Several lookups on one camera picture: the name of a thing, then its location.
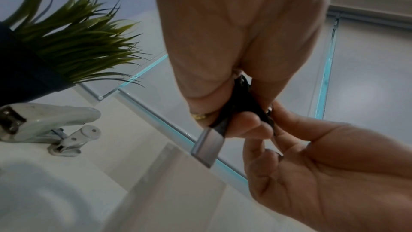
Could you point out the grey oblong device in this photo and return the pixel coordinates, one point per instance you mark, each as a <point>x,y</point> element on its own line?
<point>48,119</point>

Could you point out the person's right hand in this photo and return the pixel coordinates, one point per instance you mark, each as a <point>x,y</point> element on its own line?
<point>338,175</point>

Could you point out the wide white roller blind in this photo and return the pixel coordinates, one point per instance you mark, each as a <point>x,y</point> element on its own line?
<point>302,78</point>

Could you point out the green plant in black pot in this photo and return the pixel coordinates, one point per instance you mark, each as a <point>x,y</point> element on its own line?
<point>80,47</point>

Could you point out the person's left hand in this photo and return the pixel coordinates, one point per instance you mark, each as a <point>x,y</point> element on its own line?
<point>241,22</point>

